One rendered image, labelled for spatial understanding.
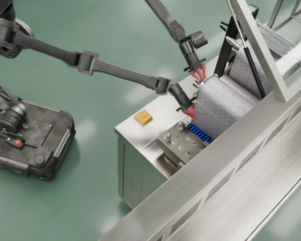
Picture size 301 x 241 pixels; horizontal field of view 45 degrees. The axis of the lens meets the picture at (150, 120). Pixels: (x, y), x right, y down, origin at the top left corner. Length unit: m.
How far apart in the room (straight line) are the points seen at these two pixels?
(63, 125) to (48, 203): 0.58
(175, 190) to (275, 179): 0.45
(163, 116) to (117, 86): 1.38
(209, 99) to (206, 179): 0.73
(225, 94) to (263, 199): 0.56
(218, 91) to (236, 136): 0.60
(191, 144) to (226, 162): 0.77
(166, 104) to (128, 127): 0.27
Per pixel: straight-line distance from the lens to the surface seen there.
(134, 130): 1.93
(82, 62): 1.72
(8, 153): 2.73
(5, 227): 2.75
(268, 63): 1.14
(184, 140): 1.76
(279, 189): 1.27
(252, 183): 1.24
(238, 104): 1.59
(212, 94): 1.62
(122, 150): 2.04
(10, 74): 3.55
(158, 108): 2.03
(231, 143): 1.03
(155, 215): 0.90
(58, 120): 2.82
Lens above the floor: 2.48
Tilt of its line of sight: 54 degrees down
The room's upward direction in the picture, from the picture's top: 7 degrees clockwise
